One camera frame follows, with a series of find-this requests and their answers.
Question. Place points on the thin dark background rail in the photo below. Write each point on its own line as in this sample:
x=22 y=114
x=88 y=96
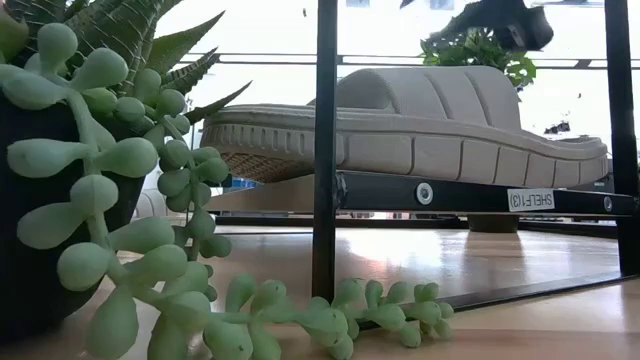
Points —
x=390 y=59

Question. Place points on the black aluminium rig frame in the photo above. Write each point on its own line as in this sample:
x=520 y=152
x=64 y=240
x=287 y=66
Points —
x=400 y=223

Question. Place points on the pale green bead succulent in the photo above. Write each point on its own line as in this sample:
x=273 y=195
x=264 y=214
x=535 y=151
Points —
x=125 y=157

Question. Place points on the white shelf label sticker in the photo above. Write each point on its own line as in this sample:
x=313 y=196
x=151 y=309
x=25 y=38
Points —
x=531 y=200

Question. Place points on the black metal frame shelf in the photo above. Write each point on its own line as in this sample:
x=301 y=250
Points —
x=380 y=192

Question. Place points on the grey foam slide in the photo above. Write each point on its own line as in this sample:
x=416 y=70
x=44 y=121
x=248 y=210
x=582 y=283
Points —
x=440 y=155

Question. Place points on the leafy green plant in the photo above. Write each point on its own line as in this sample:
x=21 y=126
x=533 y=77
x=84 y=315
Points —
x=480 y=55

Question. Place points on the black succulent pot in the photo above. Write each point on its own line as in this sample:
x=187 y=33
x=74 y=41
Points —
x=25 y=300

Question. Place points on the spiky green succulent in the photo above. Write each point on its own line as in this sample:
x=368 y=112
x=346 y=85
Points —
x=115 y=25

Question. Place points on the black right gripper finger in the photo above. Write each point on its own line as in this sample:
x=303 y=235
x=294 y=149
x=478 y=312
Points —
x=475 y=17

